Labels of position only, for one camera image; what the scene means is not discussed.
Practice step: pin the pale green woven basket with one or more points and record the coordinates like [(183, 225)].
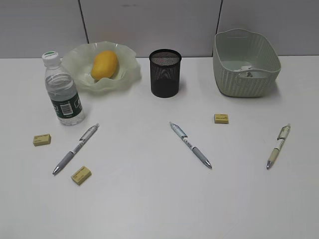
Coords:
[(238, 47)]

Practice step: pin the pale green wavy plate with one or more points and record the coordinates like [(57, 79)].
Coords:
[(79, 63)]

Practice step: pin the yellow eraser front left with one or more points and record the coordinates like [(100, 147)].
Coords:
[(81, 175)]

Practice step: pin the yellow mango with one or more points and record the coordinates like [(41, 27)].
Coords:
[(104, 65)]

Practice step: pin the clear plastic water bottle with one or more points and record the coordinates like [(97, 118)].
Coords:
[(62, 90)]

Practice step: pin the yellow eraser near basket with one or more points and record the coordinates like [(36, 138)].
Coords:
[(221, 118)]

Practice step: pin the left grey grip pen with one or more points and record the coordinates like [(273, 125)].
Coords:
[(69, 156)]

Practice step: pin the yellow eraser near bottle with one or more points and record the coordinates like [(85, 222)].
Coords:
[(43, 139)]

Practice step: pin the beige grip ballpoint pen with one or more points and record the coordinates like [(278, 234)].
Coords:
[(279, 144)]

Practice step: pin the grey grip ballpoint pen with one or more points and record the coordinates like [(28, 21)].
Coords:
[(182, 135)]

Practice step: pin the waste paper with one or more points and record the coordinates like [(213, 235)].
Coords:
[(247, 71)]

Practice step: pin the black mesh pen holder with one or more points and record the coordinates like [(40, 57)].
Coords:
[(165, 72)]

